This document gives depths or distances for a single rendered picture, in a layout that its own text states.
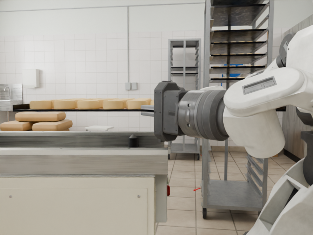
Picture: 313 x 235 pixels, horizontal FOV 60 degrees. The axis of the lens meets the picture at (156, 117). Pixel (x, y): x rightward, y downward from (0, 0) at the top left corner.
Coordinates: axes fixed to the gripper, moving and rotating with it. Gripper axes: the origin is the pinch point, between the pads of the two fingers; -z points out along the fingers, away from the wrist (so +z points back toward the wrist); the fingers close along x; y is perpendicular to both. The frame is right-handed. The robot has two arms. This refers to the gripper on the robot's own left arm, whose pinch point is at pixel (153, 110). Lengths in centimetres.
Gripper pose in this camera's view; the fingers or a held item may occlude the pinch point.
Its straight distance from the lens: 58.9
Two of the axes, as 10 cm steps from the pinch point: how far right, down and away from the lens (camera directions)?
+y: -7.1, 0.6, -7.0
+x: 0.1, -10.0, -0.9
